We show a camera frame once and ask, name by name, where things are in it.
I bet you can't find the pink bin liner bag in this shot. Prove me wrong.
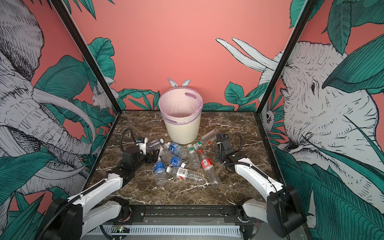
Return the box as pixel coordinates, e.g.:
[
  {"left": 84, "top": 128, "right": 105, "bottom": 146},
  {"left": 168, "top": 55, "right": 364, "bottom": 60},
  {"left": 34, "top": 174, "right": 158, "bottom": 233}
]
[{"left": 159, "top": 87, "right": 204, "bottom": 125}]

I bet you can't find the clear bottle red white label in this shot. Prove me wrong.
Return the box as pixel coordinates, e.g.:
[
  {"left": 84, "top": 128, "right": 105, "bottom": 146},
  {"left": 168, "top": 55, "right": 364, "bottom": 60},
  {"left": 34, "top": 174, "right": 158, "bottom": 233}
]
[{"left": 166, "top": 167, "right": 206, "bottom": 184}]

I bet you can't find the green neck bottle near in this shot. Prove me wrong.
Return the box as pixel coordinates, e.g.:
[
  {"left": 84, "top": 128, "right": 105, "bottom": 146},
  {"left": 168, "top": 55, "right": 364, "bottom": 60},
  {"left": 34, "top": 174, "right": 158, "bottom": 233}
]
[{"left": 187, "top": 144, "right": 200, "bottom": 170}]

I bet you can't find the green neck bottle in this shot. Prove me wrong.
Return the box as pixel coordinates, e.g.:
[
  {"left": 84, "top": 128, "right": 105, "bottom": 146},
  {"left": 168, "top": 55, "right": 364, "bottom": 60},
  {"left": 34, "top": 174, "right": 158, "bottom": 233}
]
[
  {"left": 193, "top": 128, "right": 220, "bottom": 150},
  {"left": 187, "top": 144, "right": 200, "bottom": 170}
]

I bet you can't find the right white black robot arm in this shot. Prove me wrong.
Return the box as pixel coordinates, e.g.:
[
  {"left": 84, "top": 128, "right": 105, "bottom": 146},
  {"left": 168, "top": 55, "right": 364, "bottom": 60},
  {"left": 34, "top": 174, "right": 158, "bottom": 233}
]
[{"left": 216, "top": 134, "right": 307, "bottom": 240}]

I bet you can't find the blue label bottle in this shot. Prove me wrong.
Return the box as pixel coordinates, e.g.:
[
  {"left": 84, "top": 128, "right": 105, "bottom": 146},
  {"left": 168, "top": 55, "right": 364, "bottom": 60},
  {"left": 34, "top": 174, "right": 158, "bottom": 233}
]
[
  {"left": 161, "top": 151, "right": 186, "bottom": 168},
  {"left": 169, "top": 143, "right": 189, "bottom": 159},
  {"left": 154, "top": 157, "right": 167, "bottom": 186}
]

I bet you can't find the white slotted cable duct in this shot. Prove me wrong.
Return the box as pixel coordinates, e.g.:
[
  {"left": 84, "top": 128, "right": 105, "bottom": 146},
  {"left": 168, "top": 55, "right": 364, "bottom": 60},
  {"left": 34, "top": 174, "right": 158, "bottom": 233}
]
[{"left": 103, "top": 225, "right": 242, "bottom": 237}]

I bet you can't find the black frame post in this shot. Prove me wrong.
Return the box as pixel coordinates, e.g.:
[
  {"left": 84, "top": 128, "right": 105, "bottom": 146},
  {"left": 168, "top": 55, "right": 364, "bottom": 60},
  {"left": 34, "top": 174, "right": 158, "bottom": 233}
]
[
  {"left": 51, "top": 0, "right": 123, "bottom": 115},
  {"left": 256, "top": 0, "right": 318, "bottom": 117}
]

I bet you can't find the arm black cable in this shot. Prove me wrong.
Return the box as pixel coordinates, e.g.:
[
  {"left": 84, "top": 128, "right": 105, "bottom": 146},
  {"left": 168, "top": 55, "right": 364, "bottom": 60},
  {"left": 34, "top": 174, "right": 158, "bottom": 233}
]
[
  {"left": 119, "top": 127, "right": 138, "bottom": 152},
  {"left": 220, "top": 133, "right": 243, "bottom": 157}
]

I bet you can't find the green neck bottle far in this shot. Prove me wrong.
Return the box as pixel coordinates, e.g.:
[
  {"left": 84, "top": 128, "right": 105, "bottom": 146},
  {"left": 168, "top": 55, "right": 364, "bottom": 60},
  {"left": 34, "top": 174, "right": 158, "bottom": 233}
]
[{"left": 193, "top": 128, "right": 220, "bottom": 150}]

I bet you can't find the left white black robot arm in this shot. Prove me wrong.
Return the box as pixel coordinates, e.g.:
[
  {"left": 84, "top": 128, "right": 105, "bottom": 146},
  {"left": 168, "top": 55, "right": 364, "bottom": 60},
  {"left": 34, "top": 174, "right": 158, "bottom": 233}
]
[{"left": 35, "top": 146, "right": 160, "bottom": 240}]

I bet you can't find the right black frame post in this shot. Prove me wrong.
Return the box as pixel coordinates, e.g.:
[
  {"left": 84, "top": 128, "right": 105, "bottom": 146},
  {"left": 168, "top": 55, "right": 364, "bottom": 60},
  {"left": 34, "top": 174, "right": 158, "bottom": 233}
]
[{"left": 256, "top": 0, "right": 318, "bottom": 117}]

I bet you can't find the left black frame post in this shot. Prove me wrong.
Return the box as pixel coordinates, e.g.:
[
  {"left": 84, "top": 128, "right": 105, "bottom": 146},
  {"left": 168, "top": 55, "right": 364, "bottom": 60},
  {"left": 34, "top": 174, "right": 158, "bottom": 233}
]
[{"left": 51, "top": 0, "right": 123, "bottom": 115}]

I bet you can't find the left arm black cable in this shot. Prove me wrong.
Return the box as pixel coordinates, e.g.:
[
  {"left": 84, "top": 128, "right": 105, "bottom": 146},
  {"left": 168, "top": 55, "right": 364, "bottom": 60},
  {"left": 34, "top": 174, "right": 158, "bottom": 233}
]
[{"left": 119, "top": 127, "right": 138, "bottom": 152}]

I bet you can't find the blue label bottle front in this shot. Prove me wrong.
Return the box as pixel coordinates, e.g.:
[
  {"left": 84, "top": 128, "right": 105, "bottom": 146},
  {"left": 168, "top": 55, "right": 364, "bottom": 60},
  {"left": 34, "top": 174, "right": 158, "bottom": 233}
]
[{"left": 154, "top": 157, "right": 167, "bottom": 186}]

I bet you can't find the tea bottle white yellow label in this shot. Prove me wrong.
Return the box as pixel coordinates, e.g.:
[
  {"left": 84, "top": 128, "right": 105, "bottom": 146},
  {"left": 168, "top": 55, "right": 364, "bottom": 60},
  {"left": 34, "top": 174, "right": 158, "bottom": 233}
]
[{"left": 158, "top": 142, "right": 171, "bottom": 157}]

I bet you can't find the blue label bottle upper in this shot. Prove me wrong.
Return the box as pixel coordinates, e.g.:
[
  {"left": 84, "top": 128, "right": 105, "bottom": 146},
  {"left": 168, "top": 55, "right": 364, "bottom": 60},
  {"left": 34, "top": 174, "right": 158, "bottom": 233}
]
[{"left": 169, "top": 143, "right": 189, "bottom": 159}]

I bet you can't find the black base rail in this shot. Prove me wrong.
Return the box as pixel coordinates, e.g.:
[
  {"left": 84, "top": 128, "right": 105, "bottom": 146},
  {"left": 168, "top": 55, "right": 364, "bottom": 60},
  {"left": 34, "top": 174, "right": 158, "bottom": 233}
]
[{"left": 126, "top": 205, "right": 261, "bottom": 224}]

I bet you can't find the clear bottle purple label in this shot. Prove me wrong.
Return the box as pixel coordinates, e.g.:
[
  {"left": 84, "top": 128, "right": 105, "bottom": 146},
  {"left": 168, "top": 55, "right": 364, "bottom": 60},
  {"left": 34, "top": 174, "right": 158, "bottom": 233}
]
[{"left": 146, "top": 139, "right": 164, "bottom": 151}]

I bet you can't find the blue label bottle middle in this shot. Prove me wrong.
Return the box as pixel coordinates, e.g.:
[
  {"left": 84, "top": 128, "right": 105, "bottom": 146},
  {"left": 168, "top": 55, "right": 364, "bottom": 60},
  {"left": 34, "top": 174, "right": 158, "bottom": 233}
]
[{"left": 161, "top": 151, "right": 186, "bottom": 168}]

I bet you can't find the white ribbed trash bin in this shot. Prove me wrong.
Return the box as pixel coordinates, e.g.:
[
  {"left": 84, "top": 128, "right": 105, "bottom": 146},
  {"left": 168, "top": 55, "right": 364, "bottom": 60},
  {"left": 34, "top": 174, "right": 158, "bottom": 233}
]
[{"left": 163, "top": 116, "right": 201, "bottom": 145}]

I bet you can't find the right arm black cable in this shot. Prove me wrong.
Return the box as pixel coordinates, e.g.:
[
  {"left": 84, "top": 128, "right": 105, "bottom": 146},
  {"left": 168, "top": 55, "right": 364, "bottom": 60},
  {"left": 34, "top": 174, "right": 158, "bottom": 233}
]
[{"left": 220, "top": 133, "right": 243, "bottom": 157}]

